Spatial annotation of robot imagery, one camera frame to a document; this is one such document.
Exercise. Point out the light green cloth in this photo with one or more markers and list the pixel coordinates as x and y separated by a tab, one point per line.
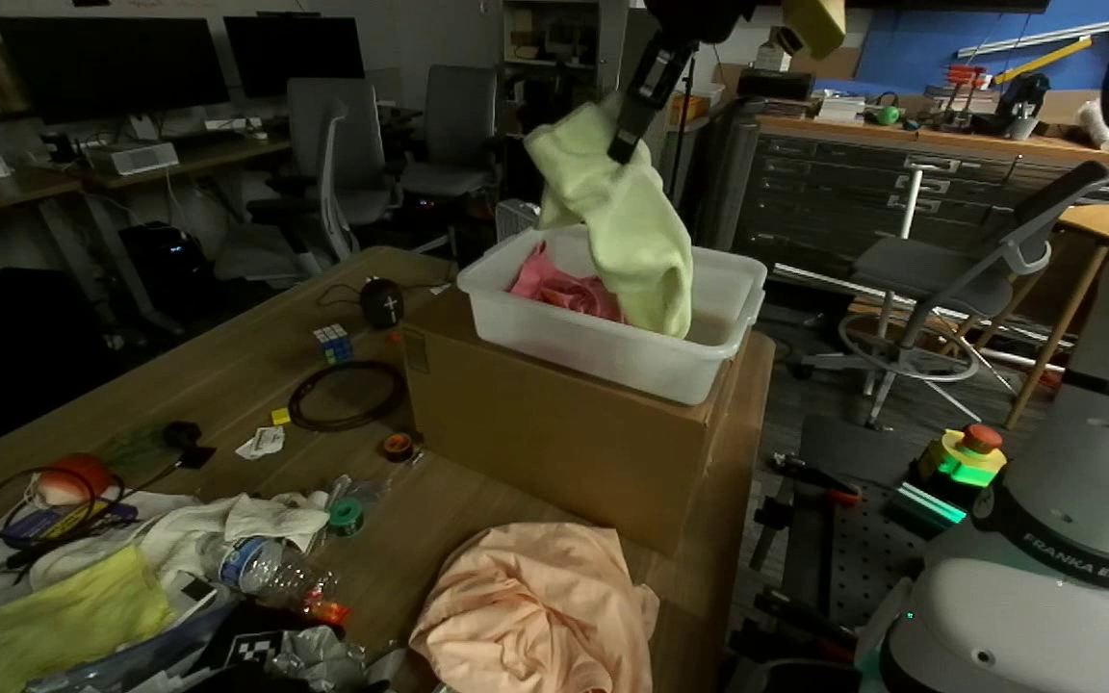
634	237

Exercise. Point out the pink cloth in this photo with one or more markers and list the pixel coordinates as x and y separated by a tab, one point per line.
560	292

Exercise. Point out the aluminium rail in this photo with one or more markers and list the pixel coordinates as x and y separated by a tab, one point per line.
1067	34

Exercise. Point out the small black object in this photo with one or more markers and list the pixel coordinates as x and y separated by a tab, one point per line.
182	441

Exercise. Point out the grey folding chair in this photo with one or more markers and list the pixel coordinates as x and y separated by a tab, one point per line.
953	264

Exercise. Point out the white cloth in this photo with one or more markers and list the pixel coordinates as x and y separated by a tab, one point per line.
260	523

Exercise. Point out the white flat device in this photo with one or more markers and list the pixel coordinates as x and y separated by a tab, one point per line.
138	155

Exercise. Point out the red white round object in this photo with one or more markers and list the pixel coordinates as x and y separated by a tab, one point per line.
73	480

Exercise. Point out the white crumpled paper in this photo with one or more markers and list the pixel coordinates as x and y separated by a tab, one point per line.
260	443

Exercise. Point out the grey mesh office chair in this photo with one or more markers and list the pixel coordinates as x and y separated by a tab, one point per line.
329	139

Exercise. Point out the clear crumpled plastic bag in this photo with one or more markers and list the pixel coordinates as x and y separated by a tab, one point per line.
317	660

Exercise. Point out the Rubik's cube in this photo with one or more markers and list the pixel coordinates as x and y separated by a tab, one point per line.
331	342

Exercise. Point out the yellow green cloth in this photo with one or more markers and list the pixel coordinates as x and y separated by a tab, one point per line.
56	631

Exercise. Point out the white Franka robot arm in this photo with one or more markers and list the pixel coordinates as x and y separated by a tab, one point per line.
1057	631

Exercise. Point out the black ball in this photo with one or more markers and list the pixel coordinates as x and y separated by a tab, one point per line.
381	303

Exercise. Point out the small orange black disc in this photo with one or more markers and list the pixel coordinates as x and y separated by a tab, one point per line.
396	443

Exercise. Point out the clear plastic bottle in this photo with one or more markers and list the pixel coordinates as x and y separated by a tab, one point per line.
260	570

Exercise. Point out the red emergency stop button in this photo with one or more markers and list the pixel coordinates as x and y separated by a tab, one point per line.
971	451

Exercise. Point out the yellow black tool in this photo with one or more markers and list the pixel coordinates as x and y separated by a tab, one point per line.
1042	61

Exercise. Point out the green lit black device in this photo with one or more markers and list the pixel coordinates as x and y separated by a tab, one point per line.
930	505

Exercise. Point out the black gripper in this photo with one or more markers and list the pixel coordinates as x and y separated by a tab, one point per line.
671	62

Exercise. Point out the wooden stool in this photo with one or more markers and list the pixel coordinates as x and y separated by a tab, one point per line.
1100	225

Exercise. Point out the long wooden desk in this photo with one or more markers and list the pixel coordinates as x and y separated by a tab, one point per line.
16	193

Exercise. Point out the white plastic bin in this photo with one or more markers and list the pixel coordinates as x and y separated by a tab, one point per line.
709	309

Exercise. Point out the peach cloth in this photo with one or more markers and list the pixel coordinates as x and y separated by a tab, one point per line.
535	617

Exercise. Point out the black drawer cabinet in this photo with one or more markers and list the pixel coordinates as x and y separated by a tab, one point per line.
836	193

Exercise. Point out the brown cardboard box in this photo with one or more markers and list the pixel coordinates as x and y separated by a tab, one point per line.
540	436

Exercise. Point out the wide black computer monitor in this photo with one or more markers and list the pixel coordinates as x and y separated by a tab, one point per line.
114	62

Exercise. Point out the small yellow cube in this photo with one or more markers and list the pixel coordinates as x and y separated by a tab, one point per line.
278	418

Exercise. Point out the yellow orange wrist camera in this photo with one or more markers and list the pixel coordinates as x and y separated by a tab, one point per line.
815	24

